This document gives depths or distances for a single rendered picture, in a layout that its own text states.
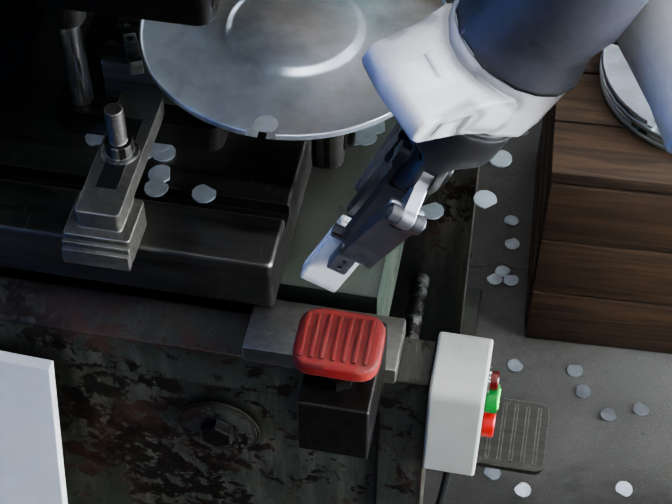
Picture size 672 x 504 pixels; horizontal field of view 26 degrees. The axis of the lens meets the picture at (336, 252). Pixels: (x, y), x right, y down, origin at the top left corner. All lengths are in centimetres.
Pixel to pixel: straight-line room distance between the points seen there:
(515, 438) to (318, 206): 54
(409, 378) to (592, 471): 73
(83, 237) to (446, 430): 37
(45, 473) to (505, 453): 61
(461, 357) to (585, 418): 75
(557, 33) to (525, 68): 4
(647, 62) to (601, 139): 102
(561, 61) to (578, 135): 105
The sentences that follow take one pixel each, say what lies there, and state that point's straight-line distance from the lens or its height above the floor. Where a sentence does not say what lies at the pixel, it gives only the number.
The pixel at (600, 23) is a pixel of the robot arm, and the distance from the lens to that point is 84.
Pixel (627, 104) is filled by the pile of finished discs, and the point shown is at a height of 38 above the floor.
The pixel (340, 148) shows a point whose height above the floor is 68.
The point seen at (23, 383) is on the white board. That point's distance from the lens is 140.
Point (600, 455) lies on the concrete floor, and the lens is 202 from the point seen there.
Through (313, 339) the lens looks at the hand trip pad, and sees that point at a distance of 116.
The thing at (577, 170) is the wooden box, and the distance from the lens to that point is 186.
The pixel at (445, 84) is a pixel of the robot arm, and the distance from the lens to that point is 86.
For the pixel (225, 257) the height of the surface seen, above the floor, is 70.
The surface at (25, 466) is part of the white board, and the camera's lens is 149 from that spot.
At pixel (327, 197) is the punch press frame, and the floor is 65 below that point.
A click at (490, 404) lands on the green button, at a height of 59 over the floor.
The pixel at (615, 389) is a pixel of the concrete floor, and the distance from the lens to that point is 209.
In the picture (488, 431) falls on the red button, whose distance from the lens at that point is 137.
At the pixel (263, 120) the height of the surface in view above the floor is 78.
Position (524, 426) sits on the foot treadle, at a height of 16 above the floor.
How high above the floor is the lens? 169
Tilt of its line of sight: 50 degrees down
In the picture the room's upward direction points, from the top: straight up
